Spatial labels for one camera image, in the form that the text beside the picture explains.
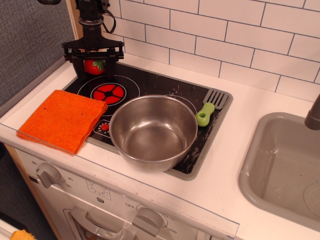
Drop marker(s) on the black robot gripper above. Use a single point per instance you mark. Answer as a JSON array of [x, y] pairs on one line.
[[93, 46]]

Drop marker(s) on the red toy strawberry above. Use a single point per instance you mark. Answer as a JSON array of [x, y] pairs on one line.
[[95, 67]]

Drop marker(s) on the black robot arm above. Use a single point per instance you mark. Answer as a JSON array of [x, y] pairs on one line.
[[93, 45]]

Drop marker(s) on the metal pot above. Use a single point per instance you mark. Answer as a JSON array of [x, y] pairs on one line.
[[153, 133]]

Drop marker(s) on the orange folded cloth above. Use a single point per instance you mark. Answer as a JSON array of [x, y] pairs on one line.
[[63, 121]]

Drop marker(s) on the black toy stovetop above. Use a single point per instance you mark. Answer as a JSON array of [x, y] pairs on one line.
[[130, 82]]

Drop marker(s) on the grey left oven knob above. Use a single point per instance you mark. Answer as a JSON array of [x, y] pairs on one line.
[[48, 175]]

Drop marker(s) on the grey oven knob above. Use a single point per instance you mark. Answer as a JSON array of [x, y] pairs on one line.
[[148, 221], [48, 175]]

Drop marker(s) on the white toy oven front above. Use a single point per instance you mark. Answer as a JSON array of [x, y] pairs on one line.
[[73, 190]]

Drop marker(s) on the grey right oven knob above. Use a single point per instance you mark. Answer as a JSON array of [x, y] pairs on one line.
[[148, 221]]

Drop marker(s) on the orange object on floor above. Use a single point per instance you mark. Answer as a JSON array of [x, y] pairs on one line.
[[21, 235]]

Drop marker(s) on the grey plastic sink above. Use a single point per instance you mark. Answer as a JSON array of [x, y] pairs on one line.
[[281, 170]]

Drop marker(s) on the grey faucet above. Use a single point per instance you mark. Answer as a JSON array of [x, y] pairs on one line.
[[312, 120]]

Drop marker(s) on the green handled grey spatula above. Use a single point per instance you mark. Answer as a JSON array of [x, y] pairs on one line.
[[208, 110]]

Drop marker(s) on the grey oven door handle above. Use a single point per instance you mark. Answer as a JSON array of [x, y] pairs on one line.
[[97, 228]]

